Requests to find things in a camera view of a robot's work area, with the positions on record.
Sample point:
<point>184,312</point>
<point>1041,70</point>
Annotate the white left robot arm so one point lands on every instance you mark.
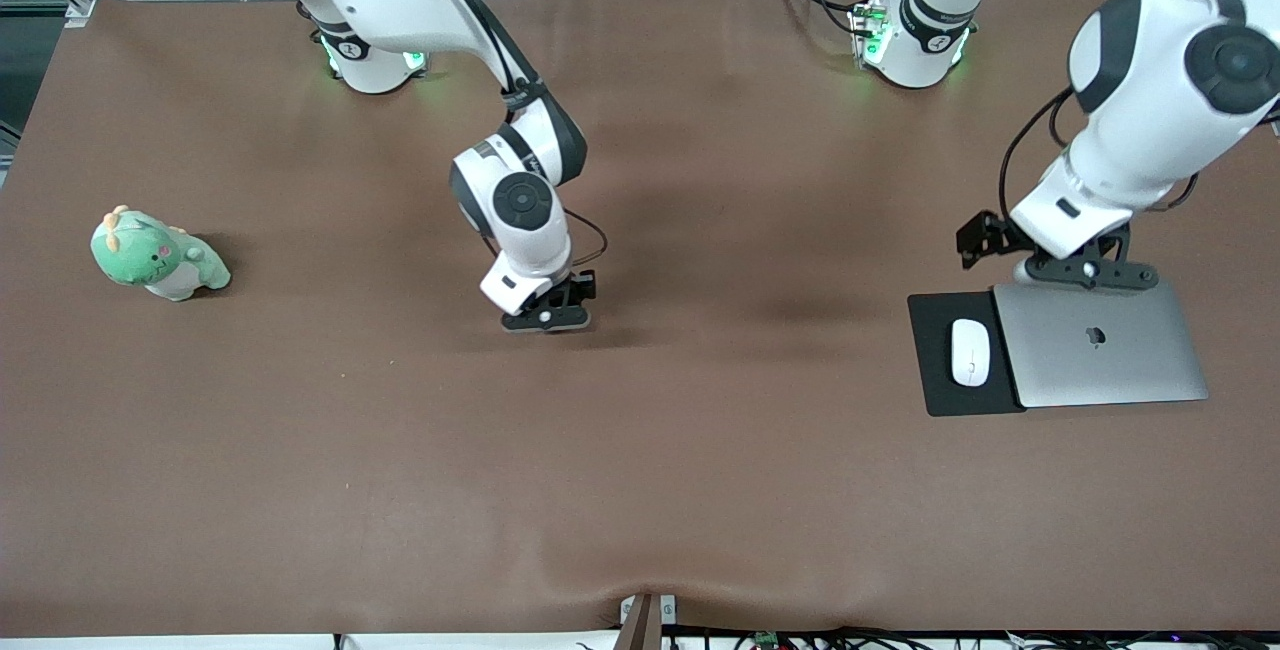
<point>1150,130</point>

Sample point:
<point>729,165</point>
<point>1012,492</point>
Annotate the brown table cover mat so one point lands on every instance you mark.
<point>640,480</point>

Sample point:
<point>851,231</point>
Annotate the silver closed laptop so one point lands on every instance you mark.
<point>1100,345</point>

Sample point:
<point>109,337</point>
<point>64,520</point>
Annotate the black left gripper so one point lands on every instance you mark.
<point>985,235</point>

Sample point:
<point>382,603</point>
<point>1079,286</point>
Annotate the white computer mouse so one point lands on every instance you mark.
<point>970,352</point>

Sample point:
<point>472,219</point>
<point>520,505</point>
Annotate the black mouse pad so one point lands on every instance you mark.
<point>930,370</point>

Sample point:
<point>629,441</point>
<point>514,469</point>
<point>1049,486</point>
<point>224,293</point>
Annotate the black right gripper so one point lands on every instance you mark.
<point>579,286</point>

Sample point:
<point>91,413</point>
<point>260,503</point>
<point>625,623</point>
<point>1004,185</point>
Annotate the small green circuit board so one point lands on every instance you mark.
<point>767,640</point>

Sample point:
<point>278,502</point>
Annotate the green plush dinosaur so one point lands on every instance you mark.
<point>150,260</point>

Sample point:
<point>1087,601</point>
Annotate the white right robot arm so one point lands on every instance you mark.
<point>520,230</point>

